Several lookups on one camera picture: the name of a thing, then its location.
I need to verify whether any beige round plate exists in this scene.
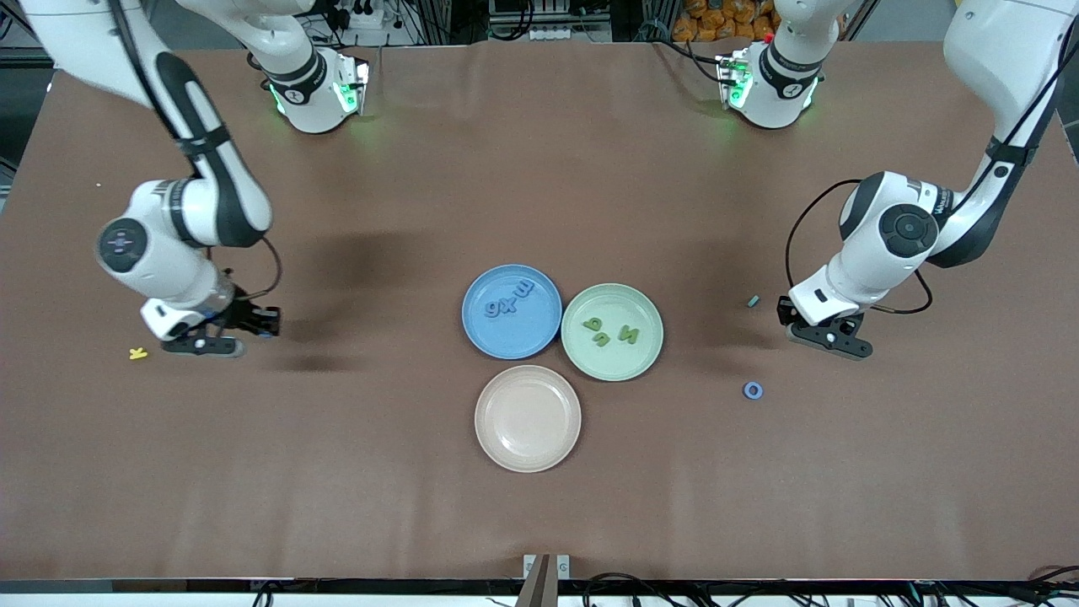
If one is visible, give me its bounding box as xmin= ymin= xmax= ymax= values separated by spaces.
xmin=474 ymin=364 xmax=582 ymax=474

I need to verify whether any white power strip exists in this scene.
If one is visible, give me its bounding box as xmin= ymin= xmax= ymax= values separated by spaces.
xmin=527 ymin=24 xmax=614 ymax=43
xmin=333 ymin=0 xmax=397 ymax=31

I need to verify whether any blue round plate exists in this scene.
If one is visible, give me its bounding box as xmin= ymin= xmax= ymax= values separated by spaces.
xmin=461 ymin=264 xmax=563 ymax=361

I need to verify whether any green round plate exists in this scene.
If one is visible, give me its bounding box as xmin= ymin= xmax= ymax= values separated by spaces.
xmin=561 ymin=282 xmax=665 ymax=383

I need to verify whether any orange items pile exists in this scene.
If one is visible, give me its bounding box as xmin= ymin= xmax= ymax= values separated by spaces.
xmin=672 ymin=0 xmax=781 ymax=43

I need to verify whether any brown post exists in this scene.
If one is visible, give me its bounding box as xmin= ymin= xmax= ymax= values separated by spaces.
xmin=515 ymin=554 xmax=553 ymax=607

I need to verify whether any black base cable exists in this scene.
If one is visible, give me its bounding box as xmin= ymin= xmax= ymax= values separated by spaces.
xmin=658 ymin=38 xmax=727 ymax=85

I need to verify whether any metal table edge bracket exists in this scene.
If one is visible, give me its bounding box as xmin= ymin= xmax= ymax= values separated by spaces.
xmin=523 ymin=554 xmax=572 ymax=583

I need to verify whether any brown table cover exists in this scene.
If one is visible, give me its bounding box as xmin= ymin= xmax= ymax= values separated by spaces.
xmin=0 ymin=38 xmax=1079 ymax=584

